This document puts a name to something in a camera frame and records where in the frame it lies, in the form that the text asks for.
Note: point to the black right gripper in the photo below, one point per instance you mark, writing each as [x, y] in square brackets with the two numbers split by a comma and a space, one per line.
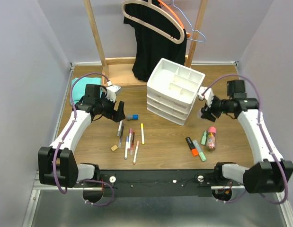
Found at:
[206, 111]

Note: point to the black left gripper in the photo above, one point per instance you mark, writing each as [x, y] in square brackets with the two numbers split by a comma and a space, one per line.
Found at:
[116, 116]

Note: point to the grey capped white marker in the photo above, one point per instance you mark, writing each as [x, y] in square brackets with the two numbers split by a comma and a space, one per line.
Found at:
[119, 128]

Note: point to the blue grey glue stick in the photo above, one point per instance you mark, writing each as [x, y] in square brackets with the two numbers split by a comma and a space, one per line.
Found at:
[130, 117]

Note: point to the pink capped clear bottle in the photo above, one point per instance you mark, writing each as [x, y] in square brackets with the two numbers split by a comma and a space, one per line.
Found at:
[211, 139]

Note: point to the clear round clip jar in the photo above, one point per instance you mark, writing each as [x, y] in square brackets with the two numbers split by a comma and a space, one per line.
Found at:
[200, 115]

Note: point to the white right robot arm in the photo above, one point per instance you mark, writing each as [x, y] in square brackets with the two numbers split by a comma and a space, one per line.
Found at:
[270, 172]

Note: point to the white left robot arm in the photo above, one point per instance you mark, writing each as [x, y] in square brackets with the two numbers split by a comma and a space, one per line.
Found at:
[56, 163]

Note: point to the pink capped white marker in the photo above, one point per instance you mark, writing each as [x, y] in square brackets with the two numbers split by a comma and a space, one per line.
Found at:
[130, 138]

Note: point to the yellow capped white marker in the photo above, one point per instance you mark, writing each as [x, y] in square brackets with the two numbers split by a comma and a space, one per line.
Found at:
[142, 134]

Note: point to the blue capped white marker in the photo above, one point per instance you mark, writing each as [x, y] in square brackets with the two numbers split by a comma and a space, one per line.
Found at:
[126, 148]

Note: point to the small green highlighter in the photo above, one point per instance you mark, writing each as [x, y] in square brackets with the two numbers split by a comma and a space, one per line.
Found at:
[204, 138]

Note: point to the small tan eraser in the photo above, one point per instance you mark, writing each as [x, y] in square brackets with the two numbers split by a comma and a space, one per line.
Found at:
[114, 148]

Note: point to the red clear pen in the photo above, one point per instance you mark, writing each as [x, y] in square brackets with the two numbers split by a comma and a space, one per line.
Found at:
[132, 143]

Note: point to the black orange highlighter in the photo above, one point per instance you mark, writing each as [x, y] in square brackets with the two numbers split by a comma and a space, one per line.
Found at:
[192, 146]

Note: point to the white drawer organizer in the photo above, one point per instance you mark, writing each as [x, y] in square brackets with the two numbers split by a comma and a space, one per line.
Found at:
[172, 90]

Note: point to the peach capped white marker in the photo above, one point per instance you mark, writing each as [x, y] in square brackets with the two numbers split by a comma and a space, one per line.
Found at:
[135, 153]

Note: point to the grey green highlighter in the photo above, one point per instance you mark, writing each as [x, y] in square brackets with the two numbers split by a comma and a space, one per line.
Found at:
[201, 154]

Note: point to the wooden clothes rack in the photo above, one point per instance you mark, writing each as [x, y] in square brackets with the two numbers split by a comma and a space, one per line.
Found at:
[125, 78]

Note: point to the teal folded cloth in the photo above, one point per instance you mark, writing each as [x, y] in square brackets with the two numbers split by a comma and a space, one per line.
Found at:
[79, 89]

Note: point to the black hanging garment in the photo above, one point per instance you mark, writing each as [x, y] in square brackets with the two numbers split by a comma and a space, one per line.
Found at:
[151, 47]

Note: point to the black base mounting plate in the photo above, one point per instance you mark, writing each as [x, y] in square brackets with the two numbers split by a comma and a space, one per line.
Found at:
[160, 183]

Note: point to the orange plastic hanger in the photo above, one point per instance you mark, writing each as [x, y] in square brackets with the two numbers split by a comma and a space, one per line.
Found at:
[161, 3]

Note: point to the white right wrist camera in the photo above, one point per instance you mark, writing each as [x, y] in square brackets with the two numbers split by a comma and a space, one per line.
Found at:
[206, 94]

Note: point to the blue wire hanger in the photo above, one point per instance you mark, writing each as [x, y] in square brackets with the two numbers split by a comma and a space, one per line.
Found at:
[172, 2]

